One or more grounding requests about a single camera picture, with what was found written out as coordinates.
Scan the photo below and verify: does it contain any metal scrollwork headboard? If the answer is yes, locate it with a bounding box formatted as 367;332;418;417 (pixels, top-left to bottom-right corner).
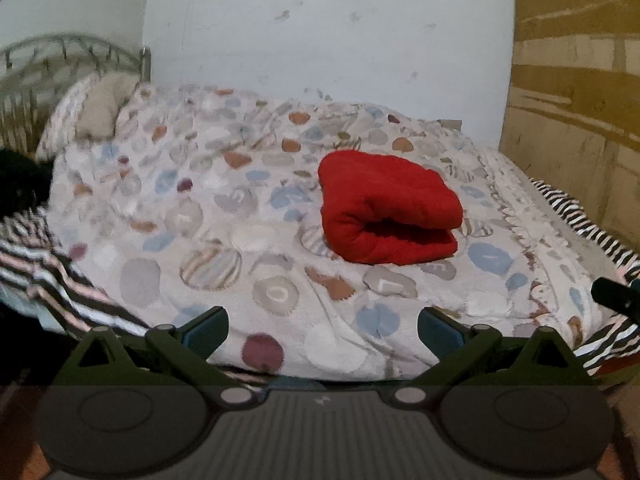
0;33;152;157

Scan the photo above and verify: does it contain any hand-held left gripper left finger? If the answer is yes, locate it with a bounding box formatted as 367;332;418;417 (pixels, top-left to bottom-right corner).
52;305;259;407

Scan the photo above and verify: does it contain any dotted fleece blanket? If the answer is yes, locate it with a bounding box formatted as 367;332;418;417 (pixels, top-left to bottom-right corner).
37;84;632;382

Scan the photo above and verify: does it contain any plywood wall board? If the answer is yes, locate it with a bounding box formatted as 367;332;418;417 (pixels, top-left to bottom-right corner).
499;0;640;253

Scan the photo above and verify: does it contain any pile of dark clothes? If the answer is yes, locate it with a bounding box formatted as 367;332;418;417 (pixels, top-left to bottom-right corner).
0;147;54;217

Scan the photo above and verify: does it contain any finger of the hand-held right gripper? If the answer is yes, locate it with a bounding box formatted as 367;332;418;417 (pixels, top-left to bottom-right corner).
590;276;640;322

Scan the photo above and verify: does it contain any red long-sleeved shirt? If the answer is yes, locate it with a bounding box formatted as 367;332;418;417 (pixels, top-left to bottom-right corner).
317;150;464;266

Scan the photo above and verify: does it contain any black and white striped bedsheet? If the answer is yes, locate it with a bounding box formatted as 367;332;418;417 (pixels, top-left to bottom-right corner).
0;177;640;378

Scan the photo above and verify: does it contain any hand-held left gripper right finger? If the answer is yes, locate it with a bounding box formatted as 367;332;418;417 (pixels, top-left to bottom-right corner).
392;305;598;407

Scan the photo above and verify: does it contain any beige pillow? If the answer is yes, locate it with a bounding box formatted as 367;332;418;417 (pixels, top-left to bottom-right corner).
75;72;142;142

